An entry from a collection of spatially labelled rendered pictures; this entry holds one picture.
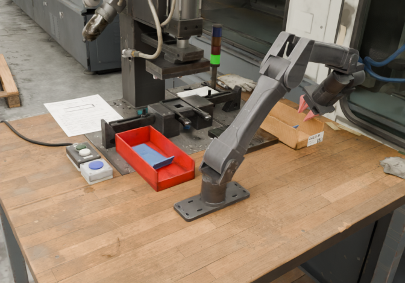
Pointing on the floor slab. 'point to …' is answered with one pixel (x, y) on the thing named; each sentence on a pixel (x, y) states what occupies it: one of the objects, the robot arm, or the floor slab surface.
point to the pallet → (8, 84)
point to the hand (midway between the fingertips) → (303, 115)
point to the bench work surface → (345, 211)
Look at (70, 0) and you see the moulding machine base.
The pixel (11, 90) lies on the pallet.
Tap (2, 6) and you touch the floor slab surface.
